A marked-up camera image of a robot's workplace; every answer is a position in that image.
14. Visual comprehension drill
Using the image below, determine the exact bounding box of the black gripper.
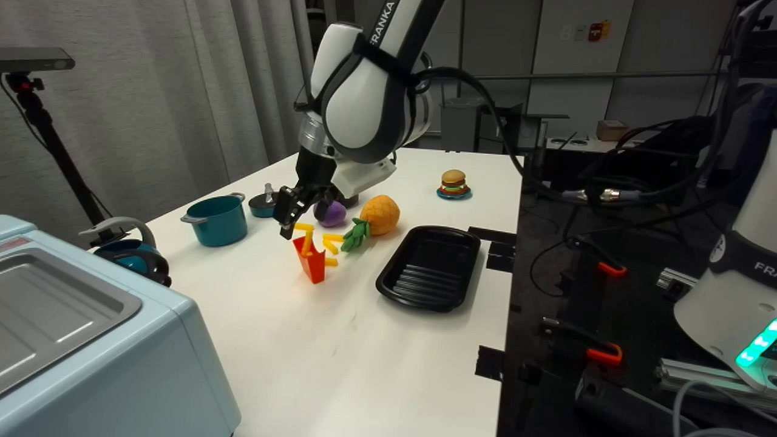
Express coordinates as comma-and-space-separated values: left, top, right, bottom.
271, 147, 396, 241

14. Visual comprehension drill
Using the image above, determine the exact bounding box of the yellow toy fry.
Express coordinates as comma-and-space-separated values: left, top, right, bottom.
295, 224, 314, 257

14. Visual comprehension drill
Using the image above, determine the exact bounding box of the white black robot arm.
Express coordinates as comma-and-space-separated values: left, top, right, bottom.
274, 0, 445, 237

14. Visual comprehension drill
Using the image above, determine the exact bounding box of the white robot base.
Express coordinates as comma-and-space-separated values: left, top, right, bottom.
672, 134, 777, 393

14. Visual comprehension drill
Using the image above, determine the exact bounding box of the dark teal pot lid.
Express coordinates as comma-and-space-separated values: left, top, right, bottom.
247, 185, 278, 219

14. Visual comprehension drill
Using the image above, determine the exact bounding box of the yellow toy fries pile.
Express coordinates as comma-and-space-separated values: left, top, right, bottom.
320, 234, 344, 268

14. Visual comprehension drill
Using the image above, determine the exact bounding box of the purple toy eggplant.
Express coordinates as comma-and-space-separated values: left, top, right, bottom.
314, 202, 347, 228

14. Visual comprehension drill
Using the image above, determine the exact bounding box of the teal toy pot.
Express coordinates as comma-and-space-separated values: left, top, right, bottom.
183, 192, 247, 247

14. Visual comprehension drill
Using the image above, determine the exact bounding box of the orange plush pineapple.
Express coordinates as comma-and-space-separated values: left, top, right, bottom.
343, 195, 400, 252

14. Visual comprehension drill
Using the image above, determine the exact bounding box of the black grill pan tray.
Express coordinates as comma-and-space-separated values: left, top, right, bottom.
377, 225, 480, 313

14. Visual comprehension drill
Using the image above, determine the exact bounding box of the toy hamburger on plate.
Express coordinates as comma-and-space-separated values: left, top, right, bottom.
438, 171, 472, 202

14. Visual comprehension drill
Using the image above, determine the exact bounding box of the light blue toy appliance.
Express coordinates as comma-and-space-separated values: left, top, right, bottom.
0, 213, 240, 437

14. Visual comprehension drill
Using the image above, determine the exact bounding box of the black tripod stand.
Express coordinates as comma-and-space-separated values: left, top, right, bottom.
0, 45, 108, 225

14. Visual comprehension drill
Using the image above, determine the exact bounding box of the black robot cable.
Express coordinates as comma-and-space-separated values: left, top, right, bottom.
411, 0, 777, 213

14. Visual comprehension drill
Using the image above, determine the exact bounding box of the orange handled clamp upper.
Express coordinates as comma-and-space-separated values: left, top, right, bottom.
571, 235, 628, 279

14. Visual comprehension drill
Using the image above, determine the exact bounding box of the orange handled clamp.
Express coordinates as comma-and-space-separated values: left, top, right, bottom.
541, 317, 625, 370
571, 235, 628, 279

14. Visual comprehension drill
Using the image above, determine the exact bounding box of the orange handled clamp lower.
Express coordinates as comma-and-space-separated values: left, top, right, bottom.
541, 317, 625, 370

